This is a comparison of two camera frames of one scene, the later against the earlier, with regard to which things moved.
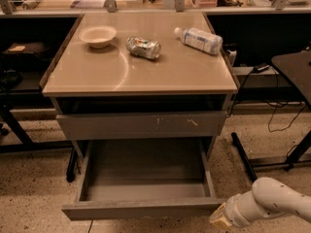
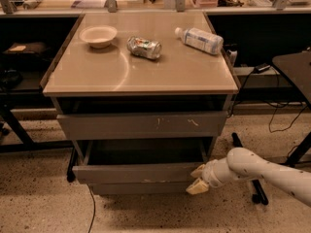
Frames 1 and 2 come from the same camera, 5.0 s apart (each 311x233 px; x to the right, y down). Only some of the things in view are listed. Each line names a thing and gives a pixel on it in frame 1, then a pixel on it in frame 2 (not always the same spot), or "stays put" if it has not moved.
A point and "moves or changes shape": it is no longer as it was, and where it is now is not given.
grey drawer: [123, 179] moves or changes shape
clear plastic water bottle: [200, 40] stays put
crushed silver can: [144, 48] stays put
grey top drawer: [90, 126] stays put
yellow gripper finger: [219, 217] → [198, 186]
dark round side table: [296, 67] stays put
